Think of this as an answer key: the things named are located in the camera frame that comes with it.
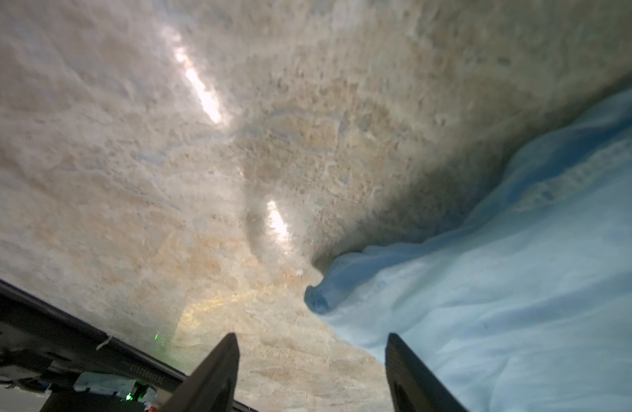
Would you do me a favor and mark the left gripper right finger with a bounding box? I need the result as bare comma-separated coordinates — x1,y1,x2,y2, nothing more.
385,333,467,412

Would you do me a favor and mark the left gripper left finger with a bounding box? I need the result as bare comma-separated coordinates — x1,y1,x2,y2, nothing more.
160,333,240,412

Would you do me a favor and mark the light blue long sleeve shirt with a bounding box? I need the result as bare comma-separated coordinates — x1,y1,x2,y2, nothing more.
305,89,632,411

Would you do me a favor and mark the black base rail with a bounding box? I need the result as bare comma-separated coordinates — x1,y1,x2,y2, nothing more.
0,271,258,412

